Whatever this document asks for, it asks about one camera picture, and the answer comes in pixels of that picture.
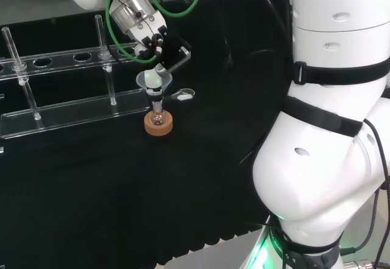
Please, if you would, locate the round-bottom glass flask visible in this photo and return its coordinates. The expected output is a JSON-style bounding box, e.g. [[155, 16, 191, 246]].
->
[[151, 98, 167, 127]]

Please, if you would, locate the clear plastic funnel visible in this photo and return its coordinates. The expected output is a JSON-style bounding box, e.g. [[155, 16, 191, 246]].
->
[[135, 70, 174, 102]]

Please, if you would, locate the black cloth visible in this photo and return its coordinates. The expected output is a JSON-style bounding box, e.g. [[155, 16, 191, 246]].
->
[[0, 0, 293, 269]]

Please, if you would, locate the green cable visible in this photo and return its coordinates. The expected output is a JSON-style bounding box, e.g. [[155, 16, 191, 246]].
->
[[105, 0, 204, 65]]

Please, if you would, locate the clear weighing funnel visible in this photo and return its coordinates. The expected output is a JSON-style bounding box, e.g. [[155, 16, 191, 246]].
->
[[170, 88, 196, 102]]

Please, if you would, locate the cork ring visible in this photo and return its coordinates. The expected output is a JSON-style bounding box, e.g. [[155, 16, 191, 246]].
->
[[144, 110, 174, 137]]

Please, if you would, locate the clear acrylic funnel stand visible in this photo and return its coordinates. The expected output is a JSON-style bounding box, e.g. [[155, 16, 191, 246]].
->
[[0, 15, 153, 139]]

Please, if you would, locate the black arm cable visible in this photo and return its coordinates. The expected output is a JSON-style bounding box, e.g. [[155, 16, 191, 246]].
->
[[362, 119, 390, 269]]

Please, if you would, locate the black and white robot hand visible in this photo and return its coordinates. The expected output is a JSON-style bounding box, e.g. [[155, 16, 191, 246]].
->
[[142, 26, 193, 102]]

